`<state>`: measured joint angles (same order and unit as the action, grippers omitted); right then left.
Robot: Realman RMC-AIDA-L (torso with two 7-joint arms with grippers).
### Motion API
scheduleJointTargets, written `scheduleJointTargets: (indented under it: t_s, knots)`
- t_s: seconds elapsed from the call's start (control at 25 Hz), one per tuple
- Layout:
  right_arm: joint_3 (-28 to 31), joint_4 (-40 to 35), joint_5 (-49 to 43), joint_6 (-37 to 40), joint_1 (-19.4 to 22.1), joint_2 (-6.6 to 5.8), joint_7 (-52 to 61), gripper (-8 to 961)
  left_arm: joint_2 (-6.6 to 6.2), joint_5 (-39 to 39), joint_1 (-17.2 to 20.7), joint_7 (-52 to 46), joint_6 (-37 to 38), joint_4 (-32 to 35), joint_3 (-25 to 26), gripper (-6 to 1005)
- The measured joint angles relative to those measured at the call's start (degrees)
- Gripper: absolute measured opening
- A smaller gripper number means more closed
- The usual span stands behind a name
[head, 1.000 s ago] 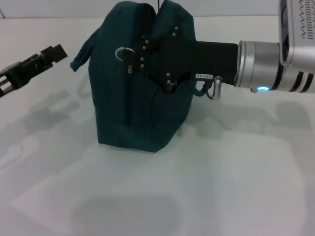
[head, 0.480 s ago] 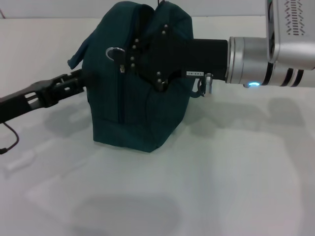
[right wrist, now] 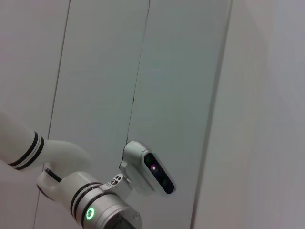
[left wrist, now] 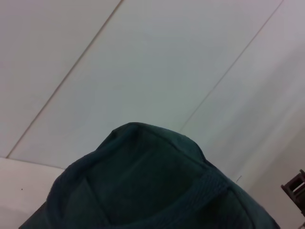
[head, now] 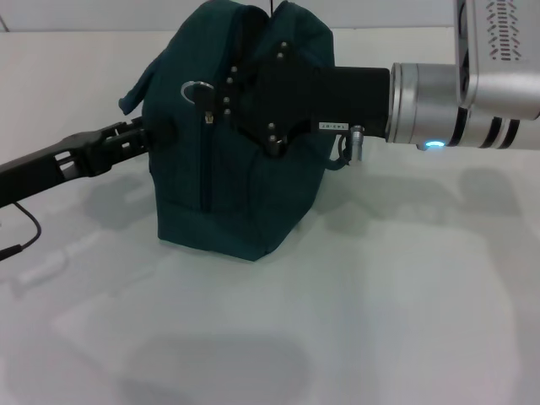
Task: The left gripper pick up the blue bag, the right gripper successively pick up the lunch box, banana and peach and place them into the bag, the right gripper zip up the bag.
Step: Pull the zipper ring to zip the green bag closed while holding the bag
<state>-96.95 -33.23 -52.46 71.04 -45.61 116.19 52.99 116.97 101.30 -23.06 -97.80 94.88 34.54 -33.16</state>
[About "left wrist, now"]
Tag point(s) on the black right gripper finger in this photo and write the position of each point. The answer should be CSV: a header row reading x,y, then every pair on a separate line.
x,y
294,187

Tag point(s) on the dark teal lunch bag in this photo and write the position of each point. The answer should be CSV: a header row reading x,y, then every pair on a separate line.
x,y
147,186

